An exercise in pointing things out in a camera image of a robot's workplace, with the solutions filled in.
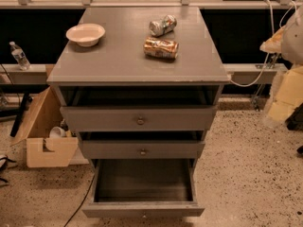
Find crushed silver green can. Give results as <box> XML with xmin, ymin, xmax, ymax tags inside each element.
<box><xmin>149</xmin><ymin>14</ymin><xmax>177</xmax><ymax>37</ymax></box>

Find clear plastic water bottle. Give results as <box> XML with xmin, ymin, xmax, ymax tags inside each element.
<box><xmin>9</xmin><ymin>42</ymin><xmax>30</xmax><ymax>71</ymax></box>

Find grey bottom drawer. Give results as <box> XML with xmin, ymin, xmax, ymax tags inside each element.
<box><xmin>82</xmin><ymin>159</ymin><xmax>204</xmax><ymax>218</ymax></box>

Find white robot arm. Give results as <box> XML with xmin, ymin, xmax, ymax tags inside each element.
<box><xmin>259</xmin><ymin>6</ymin><xmax>303</xmax><ymax>126</ymax></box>

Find grey middle drawer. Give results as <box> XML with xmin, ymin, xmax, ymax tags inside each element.
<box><xmin>80</xmin><ymin>131</ymin><xmax>205</xmax><ymax>159</ymax></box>

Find white cup in box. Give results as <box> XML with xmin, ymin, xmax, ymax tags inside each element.
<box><xmin>49</xmin><ymin>127</ymin><xmax>66</xmax><ymax>138</ymax></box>

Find open cardboard box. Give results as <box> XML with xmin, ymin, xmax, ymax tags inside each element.
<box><xmin>11</xmin><ymin>87</ymin><xmax>85</xmax><ymax>167</ymax></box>

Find grey top drawer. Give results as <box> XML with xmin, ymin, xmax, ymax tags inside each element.
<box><xmin>60</xmin><ymin>87</ymin><xmax>219</xmax><ymax>132</ymax></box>

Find white cable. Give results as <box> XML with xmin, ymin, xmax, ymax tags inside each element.
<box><xmin>229</xmin><ymin>0</ymin><xmax>299</xmax><ymax>88</ymax></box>

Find black floor cable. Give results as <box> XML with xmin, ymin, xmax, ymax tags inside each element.
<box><xmin>62</xmin><ymin>177</ymin><xmax>96</xmax><ymax>227</ymax></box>

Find grey drawer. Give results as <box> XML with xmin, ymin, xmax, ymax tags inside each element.
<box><xmin>60</xmin><ymin>87</ymin><xmax>219</xmax><ymax>132</ymax></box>
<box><xmin>82</xmin><ymin>159</ymin><xmax>204</xmax><ymax>218</ymax></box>
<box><xmin>80</xmin><ymin>131</ymin><xmax>205</xmax><ymax>159</ymax></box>

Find white bowl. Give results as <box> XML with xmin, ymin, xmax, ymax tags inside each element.
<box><xmin>66</xmin><ymin>24</ymin><xmax>105</xmax><ymax>47</ymax></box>

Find metal stand pole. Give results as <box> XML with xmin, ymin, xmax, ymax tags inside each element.
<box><xmin>251</xmin><ymin>53</ymin><xmax>280</xmax><ymax>111</ymax></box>

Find grey wooden drawer cabinet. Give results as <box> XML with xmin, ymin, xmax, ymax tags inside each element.
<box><xmin>46</xmin><ymin>6</ymin><xmax>231</xmax><ymax>163</ymax></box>

